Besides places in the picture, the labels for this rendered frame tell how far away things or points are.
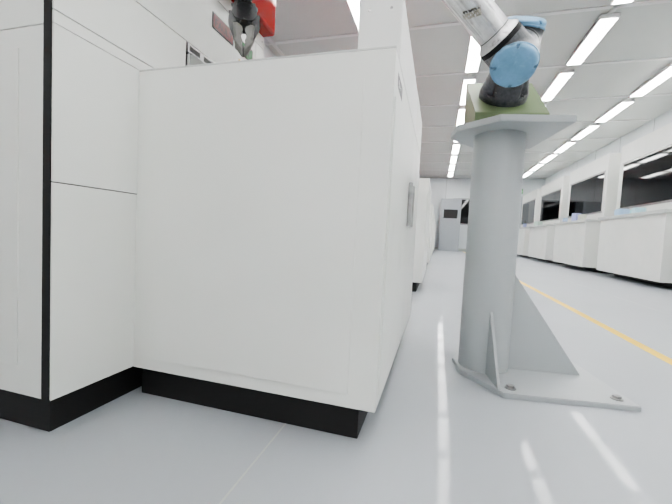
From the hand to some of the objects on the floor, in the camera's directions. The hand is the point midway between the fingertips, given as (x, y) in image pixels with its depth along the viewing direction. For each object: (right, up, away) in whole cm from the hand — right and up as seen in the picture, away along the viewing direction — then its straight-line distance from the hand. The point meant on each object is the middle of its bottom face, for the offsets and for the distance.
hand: (243, 51), depth 105 cm
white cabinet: (+19, -98, +23) cm, 102 cm away
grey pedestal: (+89, -101, +17) cm, 136 cm away
